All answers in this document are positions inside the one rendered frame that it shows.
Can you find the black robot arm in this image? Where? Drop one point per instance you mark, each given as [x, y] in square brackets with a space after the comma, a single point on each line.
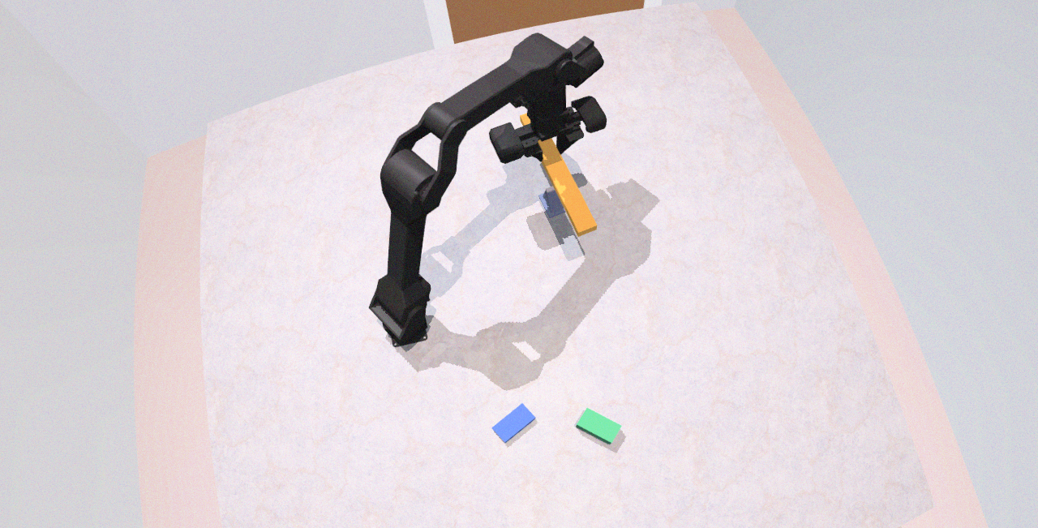
[538, 71]

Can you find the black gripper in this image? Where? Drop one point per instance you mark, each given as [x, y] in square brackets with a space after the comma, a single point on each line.
[511, 144]

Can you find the green block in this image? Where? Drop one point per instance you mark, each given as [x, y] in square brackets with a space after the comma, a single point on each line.
[598, 426]

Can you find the orange bar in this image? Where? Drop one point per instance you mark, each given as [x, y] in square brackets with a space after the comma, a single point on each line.
[572, 200]

